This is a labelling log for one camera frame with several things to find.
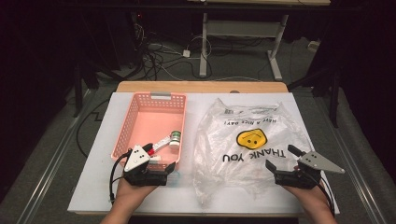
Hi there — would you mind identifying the small white bottle green cap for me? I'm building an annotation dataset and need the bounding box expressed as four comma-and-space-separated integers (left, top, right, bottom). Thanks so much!
168, 130, 182, 149

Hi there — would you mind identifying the black floor cable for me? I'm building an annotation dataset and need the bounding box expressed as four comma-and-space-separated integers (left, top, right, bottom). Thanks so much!
76, 98, 110, 159

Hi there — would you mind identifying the white tube red cap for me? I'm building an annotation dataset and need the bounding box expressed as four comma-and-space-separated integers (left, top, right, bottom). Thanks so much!
147, 134, 172, 157

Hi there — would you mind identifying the left hand-held gripper black cable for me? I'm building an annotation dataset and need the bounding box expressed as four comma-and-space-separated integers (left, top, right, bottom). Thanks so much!
108, 148, 134, 203

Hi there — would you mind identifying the white board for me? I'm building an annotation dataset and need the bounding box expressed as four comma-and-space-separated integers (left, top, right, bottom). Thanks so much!
67, 91, 340, 216

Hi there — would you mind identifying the white frame desk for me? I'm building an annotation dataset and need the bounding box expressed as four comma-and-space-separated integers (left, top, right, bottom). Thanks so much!
186, 0, 331, 82

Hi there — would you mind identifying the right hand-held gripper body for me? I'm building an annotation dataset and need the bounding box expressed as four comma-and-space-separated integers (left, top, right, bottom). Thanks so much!
274, 151, 346, 189

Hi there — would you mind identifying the pink perforated plastic basket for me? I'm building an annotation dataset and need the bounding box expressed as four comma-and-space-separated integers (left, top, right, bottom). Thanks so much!
110, 91, 188, 172

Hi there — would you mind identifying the person's left hand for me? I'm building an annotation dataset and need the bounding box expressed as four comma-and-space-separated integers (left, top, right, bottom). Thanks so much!
113, 176, 158, 213

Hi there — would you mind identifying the right hand-held gripper black cable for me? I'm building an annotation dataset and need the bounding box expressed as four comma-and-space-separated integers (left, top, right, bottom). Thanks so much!
317, 177, 336, 217

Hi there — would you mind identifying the person's right hand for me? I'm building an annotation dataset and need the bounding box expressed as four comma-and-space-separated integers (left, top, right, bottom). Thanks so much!
283, 183, 330, 217

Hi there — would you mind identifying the black metal stand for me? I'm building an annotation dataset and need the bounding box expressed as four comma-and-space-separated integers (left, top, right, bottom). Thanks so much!
288, 66, 341, 129
72, 63, 84, 119

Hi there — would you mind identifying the black computer tower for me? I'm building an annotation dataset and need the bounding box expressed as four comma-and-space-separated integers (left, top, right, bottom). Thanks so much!
132, 10, 148, 63

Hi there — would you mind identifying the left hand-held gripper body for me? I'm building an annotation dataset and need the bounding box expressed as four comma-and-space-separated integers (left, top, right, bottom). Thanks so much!
122, 144, 171, 188

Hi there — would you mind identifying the clear printed plastic bag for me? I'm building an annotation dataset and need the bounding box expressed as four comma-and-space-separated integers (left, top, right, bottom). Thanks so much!
192, 97, 314, 209

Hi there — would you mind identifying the tangle of floor cables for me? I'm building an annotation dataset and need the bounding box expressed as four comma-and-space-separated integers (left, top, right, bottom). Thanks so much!
134, 24, 214, 82

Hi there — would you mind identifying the metal floor rail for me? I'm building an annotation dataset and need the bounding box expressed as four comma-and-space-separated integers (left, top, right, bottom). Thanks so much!
312, 95, 389, 224
15, 90, 96, 224

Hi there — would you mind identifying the hand-held gripper black cable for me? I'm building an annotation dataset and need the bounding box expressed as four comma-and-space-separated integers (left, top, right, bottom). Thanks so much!
317, 177, 336, 217
108, 148, 134, 203

